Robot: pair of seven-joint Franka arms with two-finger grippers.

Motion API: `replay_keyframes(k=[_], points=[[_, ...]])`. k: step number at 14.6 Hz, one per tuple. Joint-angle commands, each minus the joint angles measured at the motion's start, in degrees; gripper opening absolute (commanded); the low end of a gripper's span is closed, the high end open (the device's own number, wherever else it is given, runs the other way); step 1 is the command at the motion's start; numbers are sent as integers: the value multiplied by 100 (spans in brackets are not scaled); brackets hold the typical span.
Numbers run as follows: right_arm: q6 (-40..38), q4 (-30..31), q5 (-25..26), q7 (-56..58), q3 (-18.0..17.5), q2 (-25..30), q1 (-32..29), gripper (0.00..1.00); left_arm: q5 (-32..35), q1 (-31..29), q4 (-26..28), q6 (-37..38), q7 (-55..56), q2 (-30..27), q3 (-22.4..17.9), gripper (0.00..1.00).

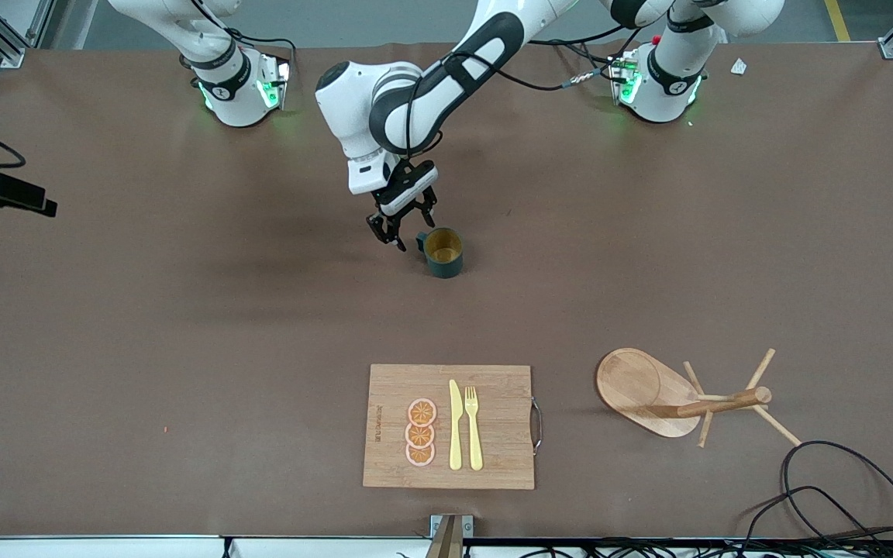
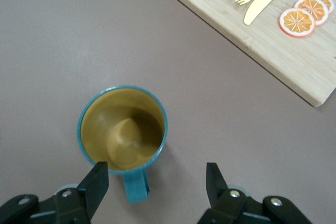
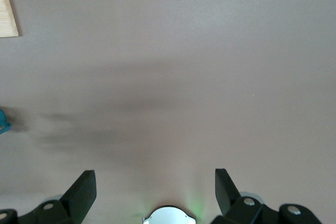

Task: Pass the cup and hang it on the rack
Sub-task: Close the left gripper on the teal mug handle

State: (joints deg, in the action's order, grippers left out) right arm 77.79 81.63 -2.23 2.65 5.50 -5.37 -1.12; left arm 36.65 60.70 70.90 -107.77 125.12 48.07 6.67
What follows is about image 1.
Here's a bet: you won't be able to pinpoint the yellow plastic knife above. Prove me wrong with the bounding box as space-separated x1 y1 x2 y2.
448 379 464 471

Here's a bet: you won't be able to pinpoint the thick black cable loop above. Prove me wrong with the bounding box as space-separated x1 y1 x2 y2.
781 440 893 543

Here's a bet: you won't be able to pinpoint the metal bracket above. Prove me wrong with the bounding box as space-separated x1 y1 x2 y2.
430 515 474 539

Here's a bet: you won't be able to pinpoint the yellow plastic fork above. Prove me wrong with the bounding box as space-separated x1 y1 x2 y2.
464 386 484 472

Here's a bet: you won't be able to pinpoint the dark teal cup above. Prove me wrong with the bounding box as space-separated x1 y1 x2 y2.
415 227 464 280

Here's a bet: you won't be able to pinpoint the black arm base cable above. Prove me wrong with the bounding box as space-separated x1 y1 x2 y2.
528 29 633 49
191 0 298 78

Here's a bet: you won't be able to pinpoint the black right arm base cable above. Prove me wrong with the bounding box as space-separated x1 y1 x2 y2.
191 0 298 78

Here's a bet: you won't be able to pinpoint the tangled black cables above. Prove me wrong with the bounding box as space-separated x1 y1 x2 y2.
485 535 893 558

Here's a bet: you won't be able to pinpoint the bamboo cutting board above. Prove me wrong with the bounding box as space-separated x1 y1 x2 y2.
362 364 544 491

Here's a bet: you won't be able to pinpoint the black left arm base cable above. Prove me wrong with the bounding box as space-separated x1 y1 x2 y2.
528 29 633 49

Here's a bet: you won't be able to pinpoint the wooden mug rack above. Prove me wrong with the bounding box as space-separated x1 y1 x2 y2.
595 347 802 449

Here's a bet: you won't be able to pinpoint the thin black cable loop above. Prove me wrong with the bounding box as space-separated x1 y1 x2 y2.
741 485 893 547

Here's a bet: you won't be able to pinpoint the brown camera post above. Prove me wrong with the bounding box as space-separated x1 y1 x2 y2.
425 515 464 558

